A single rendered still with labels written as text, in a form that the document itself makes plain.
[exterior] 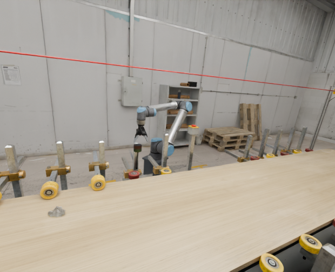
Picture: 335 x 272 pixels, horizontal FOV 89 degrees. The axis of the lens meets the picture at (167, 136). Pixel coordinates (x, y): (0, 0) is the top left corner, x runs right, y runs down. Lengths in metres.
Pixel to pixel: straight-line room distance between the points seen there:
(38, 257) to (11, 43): 3.53
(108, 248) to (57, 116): 3.37
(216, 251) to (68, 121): 3.59
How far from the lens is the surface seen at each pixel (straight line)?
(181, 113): 2.15
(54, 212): 1.06
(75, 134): 4.06
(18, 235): 1.03
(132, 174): 1.30
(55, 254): 0.90
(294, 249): 1.28
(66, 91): 3.91
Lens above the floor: 1.55
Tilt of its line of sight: 17 degrees down
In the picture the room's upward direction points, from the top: 5 degrees clockwise
